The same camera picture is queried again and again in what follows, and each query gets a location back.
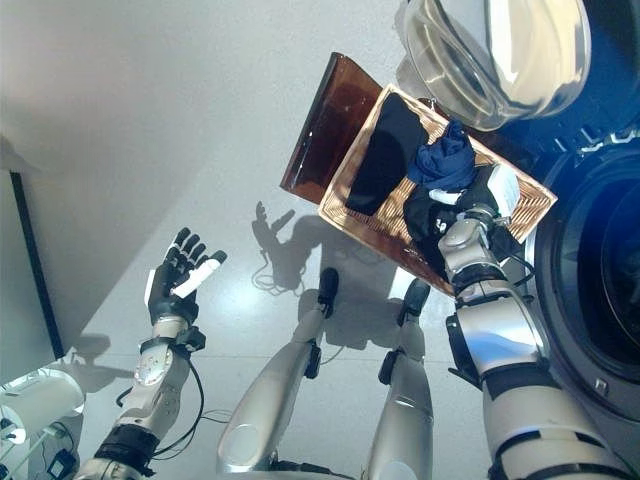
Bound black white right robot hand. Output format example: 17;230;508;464
427;164;522;217

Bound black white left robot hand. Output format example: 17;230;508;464
144;227;229;326

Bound navy blue garment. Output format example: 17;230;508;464
405;119;479;192

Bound black garment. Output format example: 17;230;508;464
344;92;429;218
402;169;521;267

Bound dark grey washing machine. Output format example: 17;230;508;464
499;0;640;432

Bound round glass washing machine door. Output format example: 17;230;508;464
394;0;594;134

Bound folded black garment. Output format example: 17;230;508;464
344;92;429;218

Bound black edged white board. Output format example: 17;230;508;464
0;169;66;387

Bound rectangular wicker laundry basket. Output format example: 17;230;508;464
317;83;559;299

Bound white cylindrical device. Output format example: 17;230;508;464
0;372;86;447

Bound small black charger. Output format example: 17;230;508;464
47;449;77;479

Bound silver right robot leg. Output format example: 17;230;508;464
367;277;436;480

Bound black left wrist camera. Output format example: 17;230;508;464
174;325;208;354

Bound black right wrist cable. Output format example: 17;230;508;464
492;214;537;302

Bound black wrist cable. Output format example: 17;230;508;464
117;349;207;459
492;214;537;302

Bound thin floor cable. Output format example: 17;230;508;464
249;244;309;299

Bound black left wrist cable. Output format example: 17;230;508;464
117;349;207;459

